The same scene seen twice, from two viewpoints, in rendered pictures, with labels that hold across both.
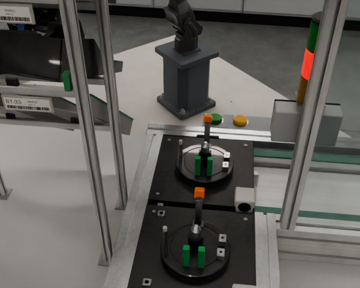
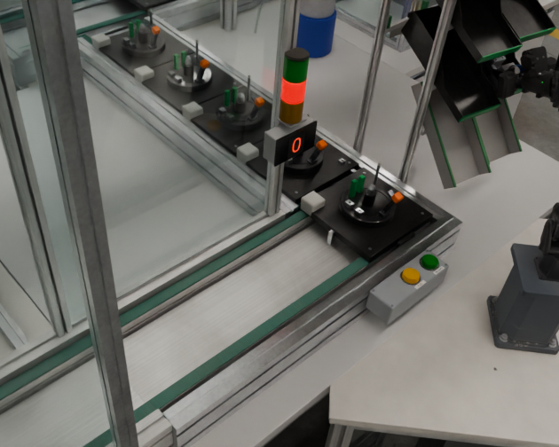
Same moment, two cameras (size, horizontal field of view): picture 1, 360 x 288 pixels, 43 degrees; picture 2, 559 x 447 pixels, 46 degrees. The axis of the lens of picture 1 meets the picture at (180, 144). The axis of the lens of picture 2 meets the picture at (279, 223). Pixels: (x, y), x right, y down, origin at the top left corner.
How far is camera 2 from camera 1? 1.86 m
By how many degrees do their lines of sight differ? 84
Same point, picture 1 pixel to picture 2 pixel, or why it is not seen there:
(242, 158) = (356, 235)
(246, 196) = (310, 197)
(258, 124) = (393, 286)
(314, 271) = not seen: hidden behind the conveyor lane
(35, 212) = (429, 161)
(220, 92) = (525, 375)
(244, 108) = (471, 369)
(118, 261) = (327, 136)
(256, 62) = not seen: outside the picture
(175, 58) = (534, 248)
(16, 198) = not seen: hidden behind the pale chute
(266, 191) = (318, 249)
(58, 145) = (508, 204)
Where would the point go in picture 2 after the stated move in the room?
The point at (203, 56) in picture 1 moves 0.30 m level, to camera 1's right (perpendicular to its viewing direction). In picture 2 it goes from (520, 270) to (450, 354)
